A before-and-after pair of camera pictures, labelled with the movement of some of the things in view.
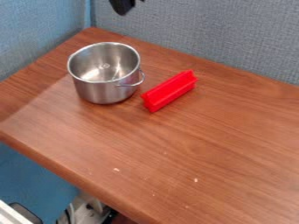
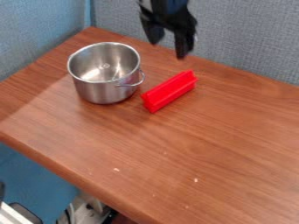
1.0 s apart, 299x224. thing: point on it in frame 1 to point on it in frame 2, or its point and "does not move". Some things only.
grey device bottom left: [14, 213] does not move
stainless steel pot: [107, 73] does not move
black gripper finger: [121, 6] to [167, 13]
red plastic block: [172, 87] does not move
